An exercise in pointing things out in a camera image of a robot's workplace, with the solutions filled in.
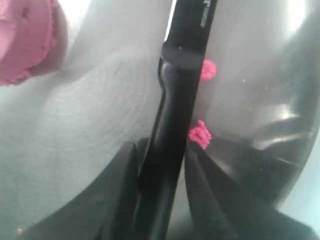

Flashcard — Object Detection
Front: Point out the round stainless steel plate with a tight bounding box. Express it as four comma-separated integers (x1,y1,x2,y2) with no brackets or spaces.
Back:
0,0,320,240

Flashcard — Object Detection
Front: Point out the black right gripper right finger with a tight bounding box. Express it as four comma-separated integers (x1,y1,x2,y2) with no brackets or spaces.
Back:
185,142,320,240

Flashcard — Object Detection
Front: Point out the pink clay lump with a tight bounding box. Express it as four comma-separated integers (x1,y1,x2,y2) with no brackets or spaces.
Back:
0,0,59,86

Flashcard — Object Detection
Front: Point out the black kitchen knife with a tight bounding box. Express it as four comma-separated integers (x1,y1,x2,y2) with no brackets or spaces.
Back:
132,0,217,240

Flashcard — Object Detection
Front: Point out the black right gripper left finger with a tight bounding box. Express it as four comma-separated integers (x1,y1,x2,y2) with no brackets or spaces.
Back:
22,138,148,240

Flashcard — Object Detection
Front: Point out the pink crumb near knife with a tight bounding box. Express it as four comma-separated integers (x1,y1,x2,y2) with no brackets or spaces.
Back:
199,59,217,83

